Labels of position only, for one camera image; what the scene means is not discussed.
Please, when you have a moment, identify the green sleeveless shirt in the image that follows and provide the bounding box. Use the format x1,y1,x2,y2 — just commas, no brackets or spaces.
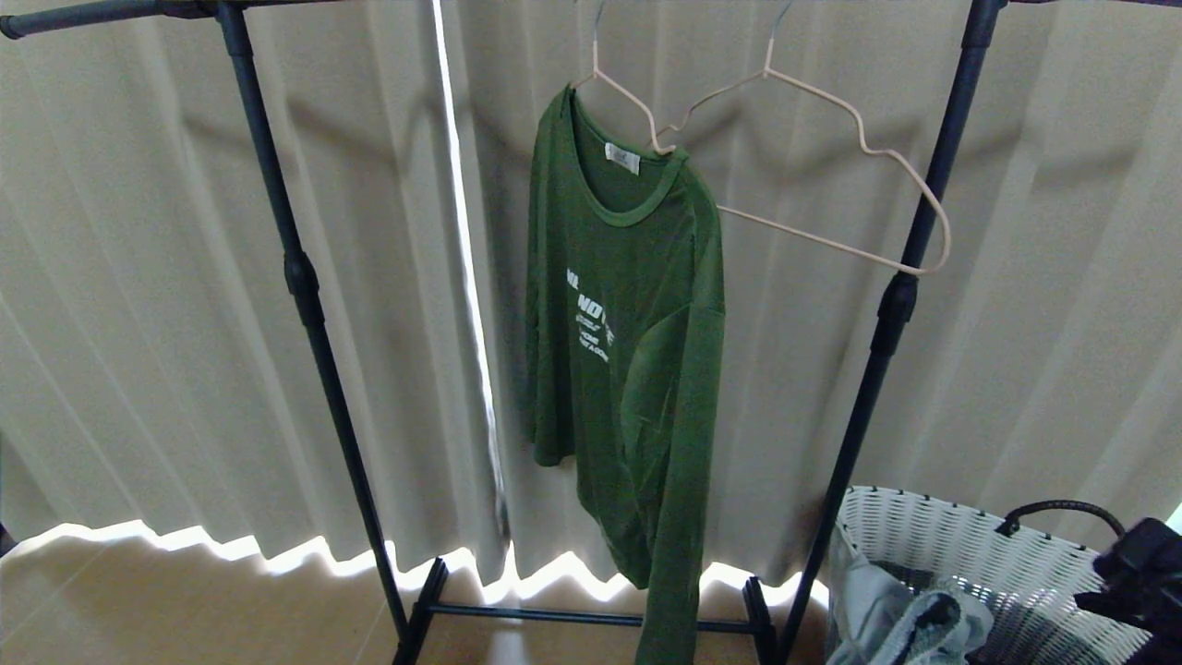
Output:
525,85,728,665

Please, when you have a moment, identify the pink clothes hanger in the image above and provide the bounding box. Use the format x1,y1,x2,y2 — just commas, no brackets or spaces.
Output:
568,0,680,156
657,0,952,276

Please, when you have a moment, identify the pale grey garment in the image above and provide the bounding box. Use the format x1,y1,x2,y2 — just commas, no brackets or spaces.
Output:
825,526,996,665

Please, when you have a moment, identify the black clothes rack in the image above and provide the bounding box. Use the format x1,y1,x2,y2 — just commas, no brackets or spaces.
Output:
0,0,1182,665

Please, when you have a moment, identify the white laundry basket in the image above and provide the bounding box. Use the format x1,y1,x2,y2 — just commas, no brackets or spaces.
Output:
825,485,1155,665

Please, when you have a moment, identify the beige curtain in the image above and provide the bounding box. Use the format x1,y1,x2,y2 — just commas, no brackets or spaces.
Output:
0,0,1182,592

